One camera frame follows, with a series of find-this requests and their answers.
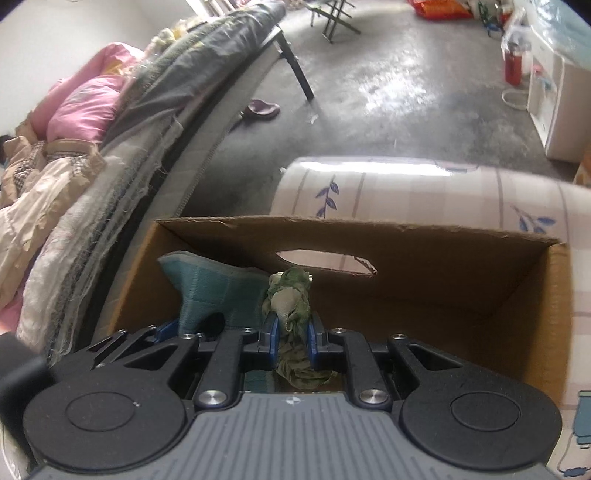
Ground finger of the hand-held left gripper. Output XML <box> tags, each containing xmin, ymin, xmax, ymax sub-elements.
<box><xmin>87</xmin><ymin>322</ymin><xmax>180</xmax><ymax>365</ymax></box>

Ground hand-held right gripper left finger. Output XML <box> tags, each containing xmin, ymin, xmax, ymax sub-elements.
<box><xmin>122</xmin><ymin>313</ymin><xmax>280</xmax><ymax>411</ymax></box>

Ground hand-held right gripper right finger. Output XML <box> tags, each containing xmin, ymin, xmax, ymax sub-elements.
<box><xmin>305</xmin><ymin>318</ymin><xmax>465</xmax><ymax>411</ymax></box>

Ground green fabric scrunchie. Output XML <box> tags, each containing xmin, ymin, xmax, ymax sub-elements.
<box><xmin>261</xmin><ymin>269</ymin><xmax>338</xmax><ymax>389</ymax></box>

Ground teal cleaning cloth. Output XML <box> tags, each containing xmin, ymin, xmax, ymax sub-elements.
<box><xmin>157</xmin><ymin>251</ymin><xmax>278</xmax><ymax>334</ymax></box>

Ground brown cardboard box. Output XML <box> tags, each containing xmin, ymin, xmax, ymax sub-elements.
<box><xmin>104</xmin><ymin>216</ymin><xmax>575</xmax><ymax>407</ymax></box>

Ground white fringed blanket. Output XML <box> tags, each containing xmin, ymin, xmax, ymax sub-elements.
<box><xmin>17</xmin><ymin>111</ymin><xmax>188</xmax><ymax>357</ymax></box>

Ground beige patterned quilt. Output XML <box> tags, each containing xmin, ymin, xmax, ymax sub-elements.
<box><xmin>0</xmin><ymin>136</ymin><xmax>108</xmax><ymax>315</ymax></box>

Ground purple slipper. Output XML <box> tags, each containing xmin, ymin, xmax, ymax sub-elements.
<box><xmin>246</xmin><ymin>99</ymin><xmax>281</xmax><ymax>121</ymax></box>

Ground pink quilt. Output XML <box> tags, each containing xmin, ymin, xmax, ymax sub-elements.
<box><xmin>28</xmin><ymin>42</ymin><xmax>145</xmax><ymax>145</ymax></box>

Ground pile of blankets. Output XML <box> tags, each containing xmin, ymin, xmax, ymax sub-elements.
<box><xmin>88</xmin><ymin>25</ymin><xmax>315</xmax><ymax>339</ymax></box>

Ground grey blanket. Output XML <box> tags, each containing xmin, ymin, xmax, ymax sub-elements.
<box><xmin>102</xmin><ymin>2</ymin><xmax>288</xmax><ymax>155</ymax></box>

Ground red bottle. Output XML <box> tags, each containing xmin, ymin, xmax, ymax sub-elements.
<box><xmin>504</xmin><ymin>41</ymin><xmax>525</xmax><ymax>85</ymax></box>

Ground white cabinet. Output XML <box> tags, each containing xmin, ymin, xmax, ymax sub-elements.
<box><xmin>526</xmin><ymin>41</ymin><xmax>591</xmax><ymax>163</ymax></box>

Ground orange snack bags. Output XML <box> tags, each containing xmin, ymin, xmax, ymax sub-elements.
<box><xmin>406</xmin><ymin>0</ymin><xmax>474</xmax><ymax>20</ymax></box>

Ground clear plastic bag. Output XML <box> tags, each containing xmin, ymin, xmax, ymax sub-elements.
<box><xmin>501</xmin><ymin>9</ymin><xmax>537</xmax><ymax>80</ymax></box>

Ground white cable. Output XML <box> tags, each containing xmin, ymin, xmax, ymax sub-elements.
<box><xmin>502</xmin><ymin>88</ymin><xmax>530</xmax><ymax>112</ymax></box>

